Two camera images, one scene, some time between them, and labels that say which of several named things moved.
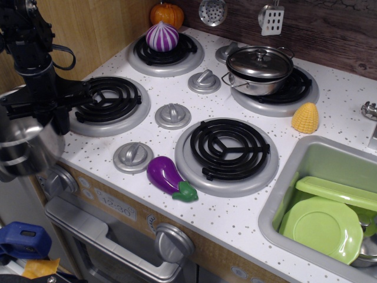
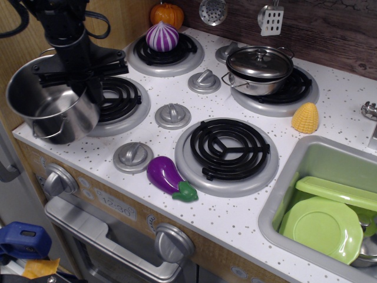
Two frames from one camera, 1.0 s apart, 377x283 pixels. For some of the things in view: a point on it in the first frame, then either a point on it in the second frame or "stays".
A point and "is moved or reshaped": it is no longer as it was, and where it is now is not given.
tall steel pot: [28, 147] is moved or reshaped
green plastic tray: [334, 191] stays
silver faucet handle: [369, 111] stays
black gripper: [43, 91] → [77, 61]
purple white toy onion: [162, 38] stays
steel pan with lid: [258, 70] stays
